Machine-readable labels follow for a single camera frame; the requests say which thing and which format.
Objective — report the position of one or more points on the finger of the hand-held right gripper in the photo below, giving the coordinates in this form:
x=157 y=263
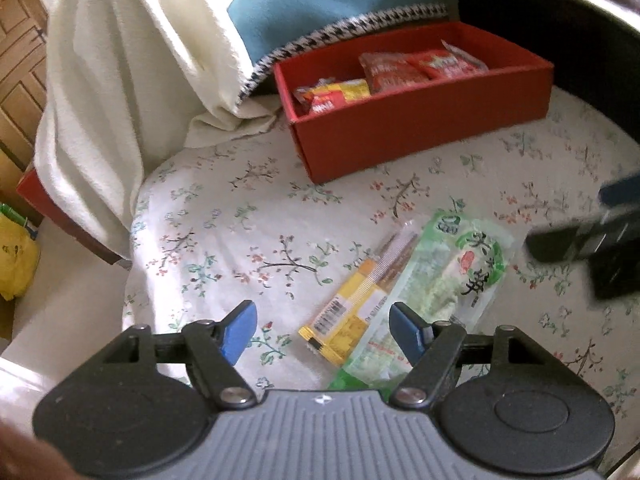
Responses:
x=622 y=191
x=565 y=245

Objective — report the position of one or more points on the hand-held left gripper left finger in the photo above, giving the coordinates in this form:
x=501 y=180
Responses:
x=240 y=330

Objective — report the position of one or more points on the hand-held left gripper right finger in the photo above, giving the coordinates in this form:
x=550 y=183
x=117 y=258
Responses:
x=405 y=330

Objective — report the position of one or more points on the yellow biscuit stick packet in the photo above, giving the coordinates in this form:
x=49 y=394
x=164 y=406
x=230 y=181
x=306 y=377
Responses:
x=345 y=315

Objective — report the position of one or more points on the green bamboo shoot packet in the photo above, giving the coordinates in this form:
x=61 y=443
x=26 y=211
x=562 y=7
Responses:
x=450 y=280

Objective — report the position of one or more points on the red cardboard box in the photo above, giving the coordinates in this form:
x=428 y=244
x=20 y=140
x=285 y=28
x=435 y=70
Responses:
x=400 y=125

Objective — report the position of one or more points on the red and yellow snack packet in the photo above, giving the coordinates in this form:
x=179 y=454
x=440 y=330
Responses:
x=325 y=100

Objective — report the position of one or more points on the red cardboard lid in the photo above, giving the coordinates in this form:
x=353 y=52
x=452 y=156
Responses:
x=60 y=215

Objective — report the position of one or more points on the black headboard panel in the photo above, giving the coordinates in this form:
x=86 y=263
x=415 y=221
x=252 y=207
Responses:
x=500 y=10

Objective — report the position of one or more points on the yellow plastic bag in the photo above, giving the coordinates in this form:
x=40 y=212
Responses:
x=17 y=260

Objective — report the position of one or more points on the white towel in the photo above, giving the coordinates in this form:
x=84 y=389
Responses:
x=125 y=85

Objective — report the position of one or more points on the houndstooth cushion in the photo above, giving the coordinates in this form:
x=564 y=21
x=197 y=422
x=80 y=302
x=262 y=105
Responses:
x=380 y=19

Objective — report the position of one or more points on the teal blanket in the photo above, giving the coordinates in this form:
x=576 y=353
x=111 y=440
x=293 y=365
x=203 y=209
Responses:
x=325 y=0

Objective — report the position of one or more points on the wooden cabinet door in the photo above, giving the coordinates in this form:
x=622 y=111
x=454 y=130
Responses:
x=20 y=60

